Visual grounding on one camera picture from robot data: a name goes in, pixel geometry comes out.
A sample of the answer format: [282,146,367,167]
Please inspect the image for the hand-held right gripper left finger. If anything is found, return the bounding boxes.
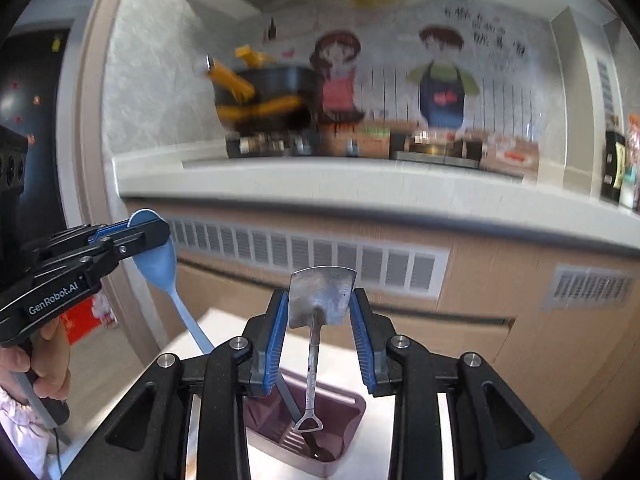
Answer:
[60,289,291,480]

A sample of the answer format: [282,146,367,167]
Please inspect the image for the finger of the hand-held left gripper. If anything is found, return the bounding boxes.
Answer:
[22,221,134,264]
[75,219,171,289]

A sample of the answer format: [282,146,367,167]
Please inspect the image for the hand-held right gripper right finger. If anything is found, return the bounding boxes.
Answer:
[349,288,582,480]

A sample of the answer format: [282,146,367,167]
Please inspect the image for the blue plastic spoon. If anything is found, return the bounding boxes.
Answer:
[128,208,217,353]

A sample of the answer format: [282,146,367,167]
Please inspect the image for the metal shovel-shaped spoon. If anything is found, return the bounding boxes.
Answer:
[288,267,359,435]

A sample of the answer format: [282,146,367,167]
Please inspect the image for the maroon plastic utensil box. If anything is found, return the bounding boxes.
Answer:
[242,367,368,478]

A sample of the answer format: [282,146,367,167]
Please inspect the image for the long black spoon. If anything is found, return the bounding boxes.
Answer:
[276,379,337,462]

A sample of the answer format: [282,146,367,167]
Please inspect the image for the person's left hand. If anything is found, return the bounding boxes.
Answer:
[0,317,72,403]

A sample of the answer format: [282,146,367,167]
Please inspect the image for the red door mat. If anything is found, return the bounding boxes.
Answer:
[64,295,121,346]

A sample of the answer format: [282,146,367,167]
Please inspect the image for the white table cloth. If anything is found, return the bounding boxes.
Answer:
[160,308,466,480]

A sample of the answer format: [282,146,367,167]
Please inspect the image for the long grey vent grille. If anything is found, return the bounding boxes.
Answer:
[162,217,451,301]

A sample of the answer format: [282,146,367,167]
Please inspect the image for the pink white clothing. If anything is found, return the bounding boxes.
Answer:
[0,390,56,477]

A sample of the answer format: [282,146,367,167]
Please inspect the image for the dark glossy door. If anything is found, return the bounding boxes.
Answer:
[0,22,76,261]

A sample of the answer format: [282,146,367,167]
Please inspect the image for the beige stone countertop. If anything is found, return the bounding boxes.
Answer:
[112,152,640,251]

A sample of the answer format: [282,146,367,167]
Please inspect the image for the printed carton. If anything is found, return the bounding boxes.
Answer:
[481,136,541,181]
[357,125,392,158]

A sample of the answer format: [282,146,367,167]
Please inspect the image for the short grey vent grille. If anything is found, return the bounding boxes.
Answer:
[550,265,633,313]

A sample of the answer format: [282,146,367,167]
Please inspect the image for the dark sauce bottle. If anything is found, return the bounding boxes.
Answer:
[602,117,628,203]

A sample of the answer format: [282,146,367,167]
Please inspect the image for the clear plastic bottle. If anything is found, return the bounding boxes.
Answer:
[620,115,640,211]

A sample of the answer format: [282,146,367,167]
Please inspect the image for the black cable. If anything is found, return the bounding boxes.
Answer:
[50,422,67,480]

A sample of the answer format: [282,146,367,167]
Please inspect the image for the black pan yellow handle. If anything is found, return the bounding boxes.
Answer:
[206,45,322,107]

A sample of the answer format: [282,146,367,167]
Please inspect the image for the cartoon wall poster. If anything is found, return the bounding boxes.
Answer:
[310,2,531,128]

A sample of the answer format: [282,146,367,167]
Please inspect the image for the grey wall vent panel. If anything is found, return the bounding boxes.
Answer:
[596,59,615,118]

